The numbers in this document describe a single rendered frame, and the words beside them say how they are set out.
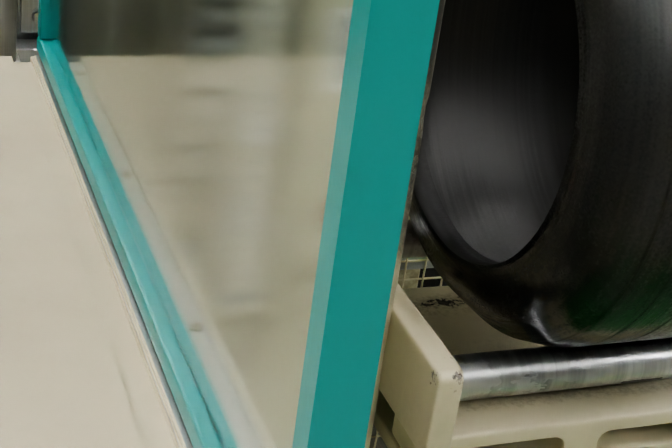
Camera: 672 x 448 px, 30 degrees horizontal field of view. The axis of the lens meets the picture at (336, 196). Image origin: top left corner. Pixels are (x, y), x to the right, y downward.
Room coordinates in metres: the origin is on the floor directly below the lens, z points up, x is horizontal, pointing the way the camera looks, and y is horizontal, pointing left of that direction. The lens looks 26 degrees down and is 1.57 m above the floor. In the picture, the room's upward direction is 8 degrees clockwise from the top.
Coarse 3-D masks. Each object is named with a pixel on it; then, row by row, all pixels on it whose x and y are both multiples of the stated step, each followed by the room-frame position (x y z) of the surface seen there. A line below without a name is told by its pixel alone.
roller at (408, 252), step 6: (408, 222) 1.32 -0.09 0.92; (408, 228) 1.31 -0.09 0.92; (408, 234) 1.30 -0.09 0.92; (414, 234) 1.31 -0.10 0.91; (408, 240) 1.30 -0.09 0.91; (414, 240) 1.30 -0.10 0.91; (408, 246) 1.30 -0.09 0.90; (414, 246) 1.30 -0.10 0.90; (420, 246) 1.31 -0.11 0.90; (408, 252) 1.30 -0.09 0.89; (414, 252) 1.30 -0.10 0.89; (420, 252) 1.31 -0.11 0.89
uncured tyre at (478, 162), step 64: (448, 0) 1.46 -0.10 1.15; (512, 0) 1.49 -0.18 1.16; (576, 0) 1.04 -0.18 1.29; (640, 0) 1.00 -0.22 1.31; (448, 64) 1.45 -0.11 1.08; (512, 64) 1.48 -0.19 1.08; (576, 64) 1.49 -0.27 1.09; (640, 64) 0.98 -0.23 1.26; (448, 128) 1.41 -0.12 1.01; (512, 128) 1.44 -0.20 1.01; (576, 128) 1.00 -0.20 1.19; (640, 128) 0.96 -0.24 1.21; (448, 192) 1.35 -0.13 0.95; (512, 192) 1.38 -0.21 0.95; (576, 192) 0.99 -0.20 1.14; (640, 192) 0.95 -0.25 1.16; (448, 256) 1.17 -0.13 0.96; (512, 256) 1.05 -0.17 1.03; (576, 256) 0.98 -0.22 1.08; (640, 256) 0.96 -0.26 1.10; (512, 320) 1.07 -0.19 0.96; (576, 320) 1.00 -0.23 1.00; (640, 320) 1.00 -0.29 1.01
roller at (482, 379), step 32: (512, 352) 1.07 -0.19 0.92; (544, 352) 1.07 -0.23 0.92; (576, 352) 1.08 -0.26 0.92; (608, 352) 1.10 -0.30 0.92; (640, 352) 1.11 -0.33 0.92; (480, 384) 1.03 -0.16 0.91; (512, 384) 1.04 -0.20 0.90; (544, 384) 1.05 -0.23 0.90; (576, 384) 1.07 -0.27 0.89; (608, 384) 1.09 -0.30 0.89
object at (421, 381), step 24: (408, 312) 1.07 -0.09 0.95; (408, 336) 1.03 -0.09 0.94; (432, 336) 1.03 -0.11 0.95; (384, 360) 1.07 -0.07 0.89; (408, 360) 1.02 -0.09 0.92; (432, 360) 0.99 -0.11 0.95; (384, 384) 1.06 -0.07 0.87; (408, 384) 1.02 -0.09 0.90; (432, 384) 0.97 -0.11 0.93; (456, 384) 0.97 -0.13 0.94; (408, 408) 1.01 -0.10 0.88; (432, 408) 0.97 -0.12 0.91; (456, 408) 0.97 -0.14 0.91; (408, 432) 1.00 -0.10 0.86; (432, 432) 0.97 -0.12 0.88
